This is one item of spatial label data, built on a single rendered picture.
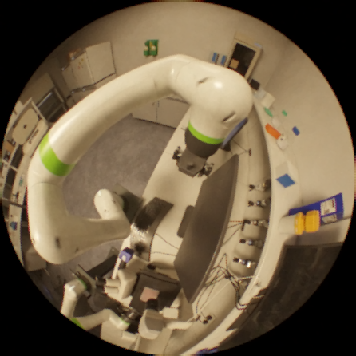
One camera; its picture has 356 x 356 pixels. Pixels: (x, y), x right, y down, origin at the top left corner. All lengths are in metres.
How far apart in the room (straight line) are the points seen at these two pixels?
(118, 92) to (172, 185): 0.74
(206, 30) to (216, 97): 2.04
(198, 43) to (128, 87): 1.98
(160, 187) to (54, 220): 0.73
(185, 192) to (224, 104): 0.74
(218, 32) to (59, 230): 2.28
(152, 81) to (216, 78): 0.11
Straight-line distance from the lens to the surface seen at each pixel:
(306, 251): 0.53
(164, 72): 0.23
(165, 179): 0.84
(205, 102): 0.17
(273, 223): 0.50
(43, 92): 4.66
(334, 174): 0.84
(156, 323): 0.56
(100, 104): 0.21
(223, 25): 2.19
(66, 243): 0.25
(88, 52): 2.68
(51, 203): 0.27
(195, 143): 0.23
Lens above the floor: 1.55
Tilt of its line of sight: 69 degrees down
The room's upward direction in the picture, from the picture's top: 16 degrees clockwise
